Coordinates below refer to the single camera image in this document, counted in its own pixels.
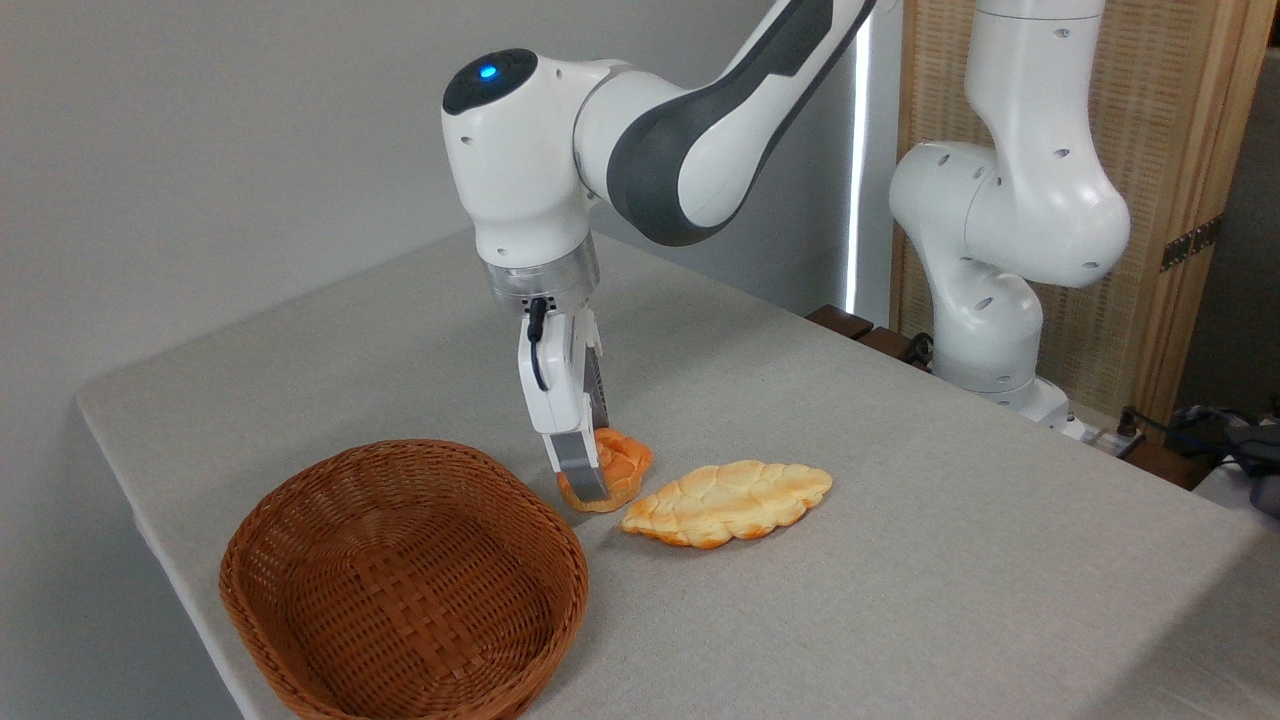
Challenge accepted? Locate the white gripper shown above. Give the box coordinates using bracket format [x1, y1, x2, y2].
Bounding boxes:
[517, 305, 612, 503]

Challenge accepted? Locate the round orange bread bun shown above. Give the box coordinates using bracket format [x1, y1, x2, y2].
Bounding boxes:
[556, 428, 655, 514]

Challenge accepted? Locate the flat leaf-shaped bread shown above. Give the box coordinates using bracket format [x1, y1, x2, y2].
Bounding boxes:
[618, 460, 834, 550]

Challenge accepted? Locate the brown woven wicker basket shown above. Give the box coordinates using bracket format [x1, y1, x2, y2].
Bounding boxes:
[219, 439, 590, 720]

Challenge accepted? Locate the dark brown wooden block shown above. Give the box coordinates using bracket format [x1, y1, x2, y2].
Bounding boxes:
[858, 326, 917, 364]
[806, 305, 875, 341]

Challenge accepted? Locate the grey tablecloth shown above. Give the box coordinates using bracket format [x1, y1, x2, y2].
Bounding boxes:
[75, 230, 1280, 720]

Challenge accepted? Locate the white power strip with plug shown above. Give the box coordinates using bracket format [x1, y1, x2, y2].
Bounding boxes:
[1082, 405, 1147, 461]

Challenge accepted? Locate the metal screen hinge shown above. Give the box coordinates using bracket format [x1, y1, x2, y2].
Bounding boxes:
[1160, 215, 1223, 273]

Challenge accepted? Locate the dark grey bag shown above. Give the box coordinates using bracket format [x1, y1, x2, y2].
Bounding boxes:
[1165, 403, 1280, 518]

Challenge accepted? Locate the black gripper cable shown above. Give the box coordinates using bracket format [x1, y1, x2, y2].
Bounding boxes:
[526, 297, 551, 393]

